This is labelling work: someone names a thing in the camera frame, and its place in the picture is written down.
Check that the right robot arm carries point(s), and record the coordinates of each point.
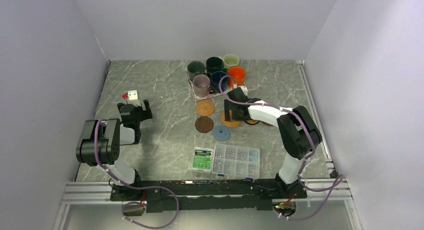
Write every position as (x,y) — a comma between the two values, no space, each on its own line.
(299,133)

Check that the aluminium frame rail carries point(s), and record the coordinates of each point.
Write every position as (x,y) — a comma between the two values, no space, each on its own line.
(93,193)

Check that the dark green mug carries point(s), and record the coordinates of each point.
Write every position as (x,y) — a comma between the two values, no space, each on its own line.
(214,64)

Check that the right side aluminium rail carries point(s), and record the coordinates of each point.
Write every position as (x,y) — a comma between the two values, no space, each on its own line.
(300,64)

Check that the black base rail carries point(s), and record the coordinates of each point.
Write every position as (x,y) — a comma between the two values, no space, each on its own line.
(160,196)

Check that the lilac mug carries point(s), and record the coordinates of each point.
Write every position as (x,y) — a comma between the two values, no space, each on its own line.
(202,85)

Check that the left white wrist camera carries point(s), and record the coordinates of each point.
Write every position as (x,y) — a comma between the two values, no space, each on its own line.
(131,96)

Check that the blue smiley coaster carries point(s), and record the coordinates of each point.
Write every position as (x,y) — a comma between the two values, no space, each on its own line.
(221,132)

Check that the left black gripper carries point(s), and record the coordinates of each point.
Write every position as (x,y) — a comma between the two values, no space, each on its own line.
(146,114)

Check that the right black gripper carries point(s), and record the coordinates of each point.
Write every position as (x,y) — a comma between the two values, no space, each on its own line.
(228,106)

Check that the grey mug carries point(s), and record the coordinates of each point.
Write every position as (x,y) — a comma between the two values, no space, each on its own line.
(195,68)

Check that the orange mug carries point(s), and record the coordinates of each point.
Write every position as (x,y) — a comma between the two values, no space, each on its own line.
(237,76)

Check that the floral tray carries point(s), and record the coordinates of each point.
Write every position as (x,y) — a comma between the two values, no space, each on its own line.
(212,94)

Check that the green label small box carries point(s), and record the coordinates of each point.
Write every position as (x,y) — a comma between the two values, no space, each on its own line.
(202,160)

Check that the clear plastic screw organizer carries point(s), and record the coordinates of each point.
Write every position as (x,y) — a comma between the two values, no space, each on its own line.
(236,161)

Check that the navy blue mug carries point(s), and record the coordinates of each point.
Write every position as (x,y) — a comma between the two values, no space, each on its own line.
(215,81)

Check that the black orange round coaster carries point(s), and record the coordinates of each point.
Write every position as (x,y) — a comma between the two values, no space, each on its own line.
(251,122)

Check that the cream mug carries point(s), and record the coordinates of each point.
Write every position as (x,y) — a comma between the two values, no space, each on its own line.
(230,60)

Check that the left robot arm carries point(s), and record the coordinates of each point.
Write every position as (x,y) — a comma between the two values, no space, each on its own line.
(100,142)

